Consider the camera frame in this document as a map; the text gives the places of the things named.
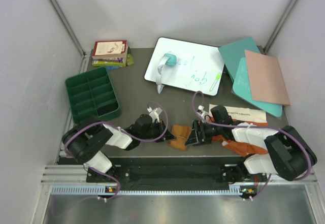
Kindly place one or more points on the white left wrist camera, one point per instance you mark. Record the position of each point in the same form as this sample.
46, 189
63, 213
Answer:
154, 114

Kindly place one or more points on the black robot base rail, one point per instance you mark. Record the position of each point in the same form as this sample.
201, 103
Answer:
181, 172

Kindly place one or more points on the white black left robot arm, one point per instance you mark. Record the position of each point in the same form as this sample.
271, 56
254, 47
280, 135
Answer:
85, 141

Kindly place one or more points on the green whiteboard marker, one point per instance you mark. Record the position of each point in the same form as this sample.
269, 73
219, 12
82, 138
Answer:
218, 76

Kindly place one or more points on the dark teal folding board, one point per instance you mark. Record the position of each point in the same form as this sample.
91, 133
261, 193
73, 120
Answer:
233, 52

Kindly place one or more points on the green divided plastic tray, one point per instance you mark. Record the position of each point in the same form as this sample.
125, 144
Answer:
90, 90

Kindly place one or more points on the white dry-erase board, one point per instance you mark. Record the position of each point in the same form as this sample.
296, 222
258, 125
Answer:
196, 68

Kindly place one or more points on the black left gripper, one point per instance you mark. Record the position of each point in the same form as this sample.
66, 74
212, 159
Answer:
167, 136

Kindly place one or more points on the black ribbed underwear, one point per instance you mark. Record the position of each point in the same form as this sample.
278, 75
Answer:
106, 109

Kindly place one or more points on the pink folding board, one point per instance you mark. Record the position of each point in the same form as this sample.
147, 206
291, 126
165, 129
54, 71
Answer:
269, 71

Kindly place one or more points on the mustard brown underwear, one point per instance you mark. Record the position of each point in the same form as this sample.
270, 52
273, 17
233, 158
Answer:
181, 133

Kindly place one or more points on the blue cover book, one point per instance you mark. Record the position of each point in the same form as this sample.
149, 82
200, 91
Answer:
110, 68

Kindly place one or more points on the orange underwear white waistband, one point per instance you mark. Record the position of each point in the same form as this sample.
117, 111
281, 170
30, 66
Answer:
240, 145

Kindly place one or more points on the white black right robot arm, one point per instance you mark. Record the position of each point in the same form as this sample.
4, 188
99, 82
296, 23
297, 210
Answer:
283, 152

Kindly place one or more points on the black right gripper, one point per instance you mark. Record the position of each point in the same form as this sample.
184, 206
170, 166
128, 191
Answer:
202, 137

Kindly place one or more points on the red cover book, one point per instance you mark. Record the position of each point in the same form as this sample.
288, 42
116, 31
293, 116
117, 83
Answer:
110, 49

